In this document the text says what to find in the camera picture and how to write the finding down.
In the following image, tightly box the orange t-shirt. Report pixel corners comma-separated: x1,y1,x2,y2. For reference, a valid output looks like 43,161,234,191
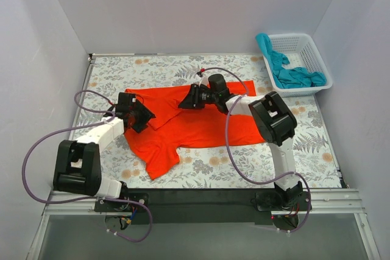
124,85,265,180

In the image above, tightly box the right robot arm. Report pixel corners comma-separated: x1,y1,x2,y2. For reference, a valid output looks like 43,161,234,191
178,74,303,210

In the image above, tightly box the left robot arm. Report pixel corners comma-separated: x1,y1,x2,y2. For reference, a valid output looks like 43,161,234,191
53,93,155,211

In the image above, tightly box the teal t-shirt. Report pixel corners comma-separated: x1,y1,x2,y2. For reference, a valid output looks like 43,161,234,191
255,33,327,89

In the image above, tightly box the floral table mat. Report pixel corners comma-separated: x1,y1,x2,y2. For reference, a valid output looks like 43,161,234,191
72,55,341,188

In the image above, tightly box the white plastic basket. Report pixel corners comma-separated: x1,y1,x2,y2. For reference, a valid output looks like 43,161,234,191
263,33,333,97

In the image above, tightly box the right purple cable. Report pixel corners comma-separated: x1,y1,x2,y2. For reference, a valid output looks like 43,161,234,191
196,66,313,234

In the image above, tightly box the purple cable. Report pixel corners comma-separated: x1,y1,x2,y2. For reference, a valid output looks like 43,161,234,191
21,90,153,244
196,66,313,234

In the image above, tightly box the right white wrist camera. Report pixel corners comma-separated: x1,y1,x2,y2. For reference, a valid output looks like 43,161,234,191
197,68,209,87

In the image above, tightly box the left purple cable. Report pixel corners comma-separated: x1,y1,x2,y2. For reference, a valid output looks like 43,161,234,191
21,90,153,244

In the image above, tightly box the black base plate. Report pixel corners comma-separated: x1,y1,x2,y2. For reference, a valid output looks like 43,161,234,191
94,188,311,225

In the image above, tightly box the aluminium frame rail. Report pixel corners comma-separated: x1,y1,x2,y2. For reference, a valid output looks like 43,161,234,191
43,188,366,216

